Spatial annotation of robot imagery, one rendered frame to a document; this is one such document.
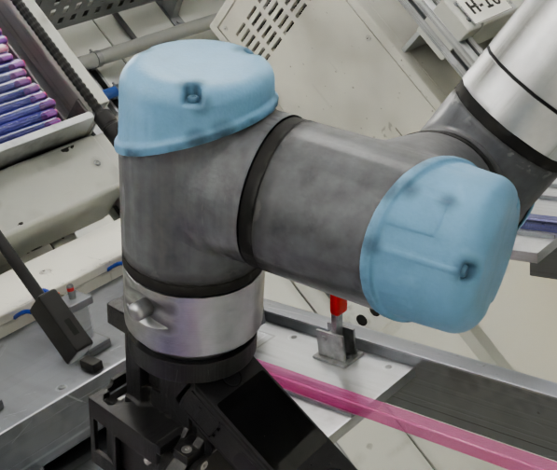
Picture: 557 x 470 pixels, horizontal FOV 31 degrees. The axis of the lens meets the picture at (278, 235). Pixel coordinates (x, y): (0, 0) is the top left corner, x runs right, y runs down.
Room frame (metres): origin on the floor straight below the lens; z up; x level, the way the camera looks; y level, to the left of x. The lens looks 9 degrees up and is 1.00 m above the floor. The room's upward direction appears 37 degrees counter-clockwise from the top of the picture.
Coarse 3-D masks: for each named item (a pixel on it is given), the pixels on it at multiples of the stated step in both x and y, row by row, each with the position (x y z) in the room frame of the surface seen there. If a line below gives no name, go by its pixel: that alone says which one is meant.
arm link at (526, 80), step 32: (544, 0) 0.49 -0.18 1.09; (512, 32) 0.51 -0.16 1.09; (544, 32) 0.49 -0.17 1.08; (480, 64) 0.52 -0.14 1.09; (512, 64) 0.50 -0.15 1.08; (544, 64) 0.49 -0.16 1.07; (448, 96) 0.54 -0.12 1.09; (480, 96) 0.51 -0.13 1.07; (512, 96) 0.50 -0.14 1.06; (544, 96) 0.50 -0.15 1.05; (448, 128) 0.53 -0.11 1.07; (480, 128) 0.51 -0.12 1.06; (512, 128) 0.51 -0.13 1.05; (544, 128) 0.51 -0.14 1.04; (512, 160) 0.52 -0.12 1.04; (544, 160) 0.52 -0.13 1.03
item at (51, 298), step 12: (36, 300) 0.61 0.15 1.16; (48, 300) 0.61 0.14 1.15; (60, 300) 0.62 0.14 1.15; (36, 312) 0.62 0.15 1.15; (48, 312) 0.61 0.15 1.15; (60, 312) 0.62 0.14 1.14; (72, 312) 0.62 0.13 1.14; (48, 324) 0.62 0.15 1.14; (60, 324) 0.61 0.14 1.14; (72, 324) 0.62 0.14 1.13; (48, 336) 0.63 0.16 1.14; (60, 336) 0.62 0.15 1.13; (72, 336) 0.61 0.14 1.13; (84, 336) 0.62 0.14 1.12; (60, 348) 0.62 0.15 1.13; (72, 348) 0.61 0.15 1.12; (84, 348) 0.62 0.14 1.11; (72, 360) 0.62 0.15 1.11
